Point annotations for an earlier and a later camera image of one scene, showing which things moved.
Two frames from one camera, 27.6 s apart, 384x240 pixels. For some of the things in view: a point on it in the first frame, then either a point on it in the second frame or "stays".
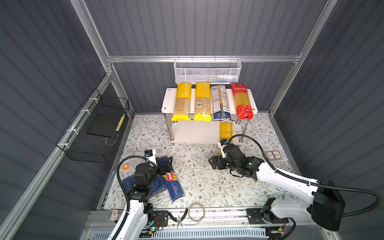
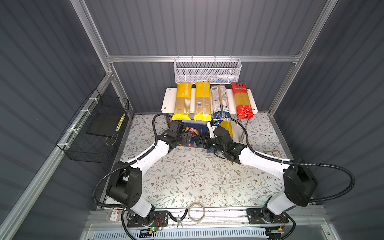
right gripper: [218, 165] to [206, 139]
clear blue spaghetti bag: [220, 103] stays
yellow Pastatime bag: [202, 102] stays
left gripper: [166, 167] to [184, 136]
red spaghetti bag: [243, 105] stays
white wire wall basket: [213, 70] stays
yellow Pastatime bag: [226, 132] stays
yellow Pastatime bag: [182, 109] stays
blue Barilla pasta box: [158, 187] to [195, 130]
